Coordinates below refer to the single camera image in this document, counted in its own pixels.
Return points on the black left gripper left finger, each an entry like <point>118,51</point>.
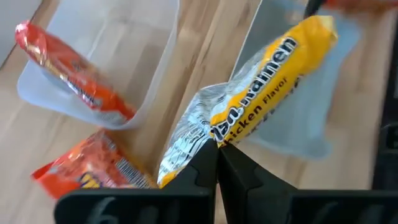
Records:
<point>140,208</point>

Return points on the orange red ramen packet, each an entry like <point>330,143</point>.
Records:
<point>90,161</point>

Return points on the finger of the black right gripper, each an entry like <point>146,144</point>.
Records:
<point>313,7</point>

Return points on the pale grey plastic bin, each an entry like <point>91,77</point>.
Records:
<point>311,124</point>

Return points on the red white ramen packet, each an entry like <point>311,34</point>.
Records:
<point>77,81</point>
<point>360,3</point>

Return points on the clear plastic bin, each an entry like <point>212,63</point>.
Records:
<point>133,46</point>

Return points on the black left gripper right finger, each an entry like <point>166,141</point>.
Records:
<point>311,208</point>

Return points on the yellow Maruchan ramen packet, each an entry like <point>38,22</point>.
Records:
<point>264,93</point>

